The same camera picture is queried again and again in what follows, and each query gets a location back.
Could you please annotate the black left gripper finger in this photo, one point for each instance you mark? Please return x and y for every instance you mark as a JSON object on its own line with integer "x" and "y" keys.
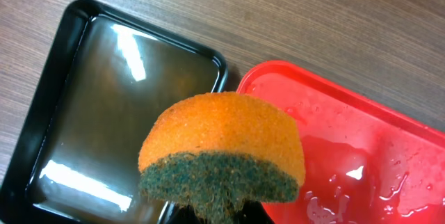
{"x": 251, "y": 213}

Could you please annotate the orange green sponge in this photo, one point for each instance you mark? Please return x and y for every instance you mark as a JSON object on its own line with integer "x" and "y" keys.
{"x": 216, "y": 152}

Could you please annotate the red plastic tray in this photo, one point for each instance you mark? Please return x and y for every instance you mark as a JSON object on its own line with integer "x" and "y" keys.
{"x": 364, "y": 162}

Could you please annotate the black water tray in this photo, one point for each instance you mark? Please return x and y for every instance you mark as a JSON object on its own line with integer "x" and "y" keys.
{"x": 107, "y": 78}

